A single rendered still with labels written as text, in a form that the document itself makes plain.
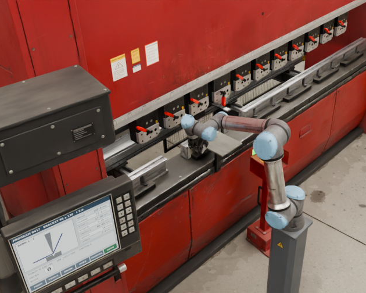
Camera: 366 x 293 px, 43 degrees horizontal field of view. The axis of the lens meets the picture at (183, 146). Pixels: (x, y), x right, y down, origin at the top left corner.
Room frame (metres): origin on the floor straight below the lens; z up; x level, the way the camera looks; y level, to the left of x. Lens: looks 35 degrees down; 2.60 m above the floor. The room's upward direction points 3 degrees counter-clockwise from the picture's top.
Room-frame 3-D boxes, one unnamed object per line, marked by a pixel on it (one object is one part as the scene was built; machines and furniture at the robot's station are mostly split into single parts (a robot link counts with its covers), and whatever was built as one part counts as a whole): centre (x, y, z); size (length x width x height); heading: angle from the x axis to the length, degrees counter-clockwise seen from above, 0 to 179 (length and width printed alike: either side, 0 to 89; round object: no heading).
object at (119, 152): (2.95, -0.20, 0.93); 2.30 x 0.14 x 0.10; 132
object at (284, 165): (2.45, -0.56, 0.75); 0.20 x 0.16 x 0.18; 125
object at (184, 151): (2.49, -0.15, 0.92); 0.39 x 0.06 x 0.10; 132
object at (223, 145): (2.34, -0.21, 1.00); 0.26 x 0.18 x 0.01; 42
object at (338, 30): (3.51, -1.27, 1.26); 0.15 x 0.09 x 0.17; 132
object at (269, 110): (2.82, -0.59, 0.89); 0.30 x 0.05 x 0.03; 132
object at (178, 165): (2.86, -0.62, 0.85); 3.00 x 0.21 x 0.04; 132
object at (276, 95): (3.30, -1.04, 0.92); 1.67 x 0.06 x 0.10; 132
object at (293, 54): (3.11, -0.83, 1.26); 0.15 x 0.09 x 0.17; 132
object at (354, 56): (3.62, -1.48, 0.89); 0.30 x 0.05 x 0.03; 132
